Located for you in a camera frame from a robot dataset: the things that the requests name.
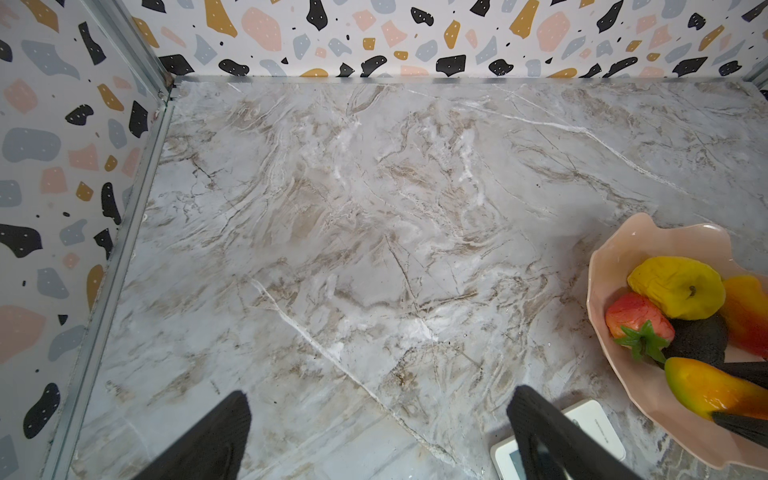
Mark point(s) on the red yellow fake mango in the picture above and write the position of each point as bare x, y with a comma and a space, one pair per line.
745, 313

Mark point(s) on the orange red fake mango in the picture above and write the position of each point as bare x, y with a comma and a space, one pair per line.
704, 390

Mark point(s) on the white remote control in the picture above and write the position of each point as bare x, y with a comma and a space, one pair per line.
587, 414

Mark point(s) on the red fake strawberry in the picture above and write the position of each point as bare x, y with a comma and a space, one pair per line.
637, 324

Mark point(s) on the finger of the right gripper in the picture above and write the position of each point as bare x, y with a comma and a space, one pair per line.
753, 372
753, 429

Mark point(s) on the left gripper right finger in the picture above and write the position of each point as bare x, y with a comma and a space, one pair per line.
553, 447

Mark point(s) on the dark fake avocado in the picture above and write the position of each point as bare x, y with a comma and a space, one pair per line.
704, 340

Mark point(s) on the pink scalloped fruit bowl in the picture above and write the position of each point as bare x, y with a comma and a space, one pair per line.
636, 240

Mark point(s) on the yellow fake apple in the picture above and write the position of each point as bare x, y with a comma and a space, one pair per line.
682, 288

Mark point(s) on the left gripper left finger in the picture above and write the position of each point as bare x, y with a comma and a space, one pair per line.
212, 449

